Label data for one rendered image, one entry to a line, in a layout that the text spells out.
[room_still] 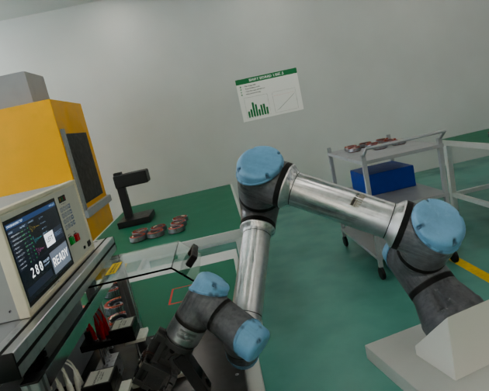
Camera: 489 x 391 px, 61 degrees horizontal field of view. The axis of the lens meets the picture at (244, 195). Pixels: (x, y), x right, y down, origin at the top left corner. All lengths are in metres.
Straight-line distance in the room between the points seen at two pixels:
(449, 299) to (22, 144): 4.21
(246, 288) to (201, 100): 5.27
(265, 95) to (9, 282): 5.57
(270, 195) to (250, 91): 5.23
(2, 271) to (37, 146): 3.79
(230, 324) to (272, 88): 5.54
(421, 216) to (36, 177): 4.12
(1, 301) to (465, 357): 0.94
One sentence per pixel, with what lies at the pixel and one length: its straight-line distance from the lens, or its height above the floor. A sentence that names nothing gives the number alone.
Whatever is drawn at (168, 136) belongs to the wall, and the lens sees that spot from 6.19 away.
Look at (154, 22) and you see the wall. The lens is 6.35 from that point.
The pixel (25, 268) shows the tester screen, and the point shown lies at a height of 1.20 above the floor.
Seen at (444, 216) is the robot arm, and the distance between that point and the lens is 0.99.
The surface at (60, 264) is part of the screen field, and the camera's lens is 1.05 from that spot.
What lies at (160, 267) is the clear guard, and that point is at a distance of 1.10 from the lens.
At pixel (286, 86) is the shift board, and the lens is 6.28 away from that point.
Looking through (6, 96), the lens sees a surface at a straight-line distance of 5.01.
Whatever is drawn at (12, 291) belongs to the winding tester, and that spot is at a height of 1.17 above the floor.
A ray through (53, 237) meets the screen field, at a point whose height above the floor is 1.22.
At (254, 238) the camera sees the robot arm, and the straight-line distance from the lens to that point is 1.07.
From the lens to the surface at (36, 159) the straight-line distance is 4.66.
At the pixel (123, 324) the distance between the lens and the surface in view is 1.22.
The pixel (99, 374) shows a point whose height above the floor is 0.92.
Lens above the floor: 1.39
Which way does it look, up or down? 11 degrees down
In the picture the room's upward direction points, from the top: 12 degrees counter-clockwise
